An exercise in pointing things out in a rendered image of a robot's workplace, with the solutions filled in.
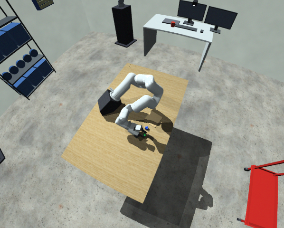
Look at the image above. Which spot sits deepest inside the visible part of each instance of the brown mat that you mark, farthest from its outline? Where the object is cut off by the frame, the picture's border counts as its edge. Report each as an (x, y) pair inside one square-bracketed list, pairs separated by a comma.
[(153, 119)]

